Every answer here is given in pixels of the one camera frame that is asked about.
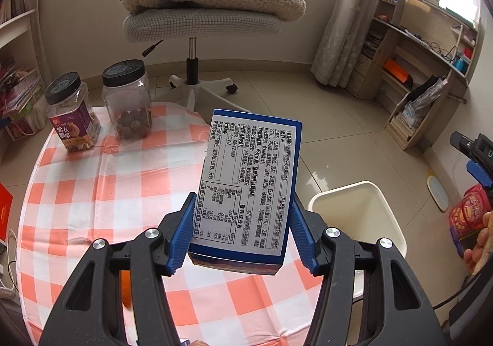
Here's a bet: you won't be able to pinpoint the white floor cable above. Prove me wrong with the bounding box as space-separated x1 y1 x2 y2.
0 228 18 293

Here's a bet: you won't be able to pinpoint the orange white checkered tablecloth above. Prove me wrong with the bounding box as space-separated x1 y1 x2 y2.
17 102 328 327

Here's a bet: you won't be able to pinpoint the white plastic bin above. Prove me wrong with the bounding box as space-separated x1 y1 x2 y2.
308 181 408 298

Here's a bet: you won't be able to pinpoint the pile of colourful papers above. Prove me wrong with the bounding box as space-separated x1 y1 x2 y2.
0 57 45 139

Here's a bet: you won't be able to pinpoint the grey office chair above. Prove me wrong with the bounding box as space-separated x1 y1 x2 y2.
107 0 287 110

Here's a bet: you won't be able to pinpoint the grey lace curtain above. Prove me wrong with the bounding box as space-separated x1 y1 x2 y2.
310 0 380 85

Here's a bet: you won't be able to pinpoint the light blue bathroom scale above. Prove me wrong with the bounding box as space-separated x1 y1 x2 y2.
427 175 449 212

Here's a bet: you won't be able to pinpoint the clear jar with black lid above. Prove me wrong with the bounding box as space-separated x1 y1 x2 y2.
102 59 153 141

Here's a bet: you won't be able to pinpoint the wooden desk with shelves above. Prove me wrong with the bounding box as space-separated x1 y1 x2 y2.
348 0 482 150

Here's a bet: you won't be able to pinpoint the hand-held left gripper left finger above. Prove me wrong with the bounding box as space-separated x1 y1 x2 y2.
40 192 197 346

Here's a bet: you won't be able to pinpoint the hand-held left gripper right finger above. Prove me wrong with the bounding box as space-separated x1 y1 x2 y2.
291 194 443 346

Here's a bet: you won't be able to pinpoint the red gift bag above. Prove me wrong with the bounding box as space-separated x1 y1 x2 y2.
0 182 14 243

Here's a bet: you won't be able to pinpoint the orange sausage wrapper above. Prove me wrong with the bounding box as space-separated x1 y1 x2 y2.
121 271 133 308

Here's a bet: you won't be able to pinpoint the orange flat box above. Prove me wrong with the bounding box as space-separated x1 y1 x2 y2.
383 58 413 84

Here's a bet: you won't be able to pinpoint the white bookshelf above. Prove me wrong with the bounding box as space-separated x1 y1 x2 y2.
0 0 49 139

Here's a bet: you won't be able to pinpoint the black desk cables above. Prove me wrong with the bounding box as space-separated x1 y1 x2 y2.
424 36 459 62

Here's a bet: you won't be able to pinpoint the person's right hand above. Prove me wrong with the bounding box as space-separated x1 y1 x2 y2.
464 211 493 274

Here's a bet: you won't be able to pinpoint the silver plastic bag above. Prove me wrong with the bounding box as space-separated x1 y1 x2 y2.
402 77 447 131

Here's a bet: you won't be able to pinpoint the blue cardboard box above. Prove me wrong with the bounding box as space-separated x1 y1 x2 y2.
187 109 303 276

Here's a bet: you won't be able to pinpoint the red snack bag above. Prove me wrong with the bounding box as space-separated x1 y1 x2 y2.
448 184 493 258

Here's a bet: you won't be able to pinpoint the black cable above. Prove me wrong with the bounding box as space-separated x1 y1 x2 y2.
431 280 468 310

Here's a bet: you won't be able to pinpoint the purple label nut jar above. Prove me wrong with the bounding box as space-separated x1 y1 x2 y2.
45 74 101 153

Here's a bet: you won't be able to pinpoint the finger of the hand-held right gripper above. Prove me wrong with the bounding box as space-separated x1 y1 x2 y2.
450 131 493 161
465 159 493 190

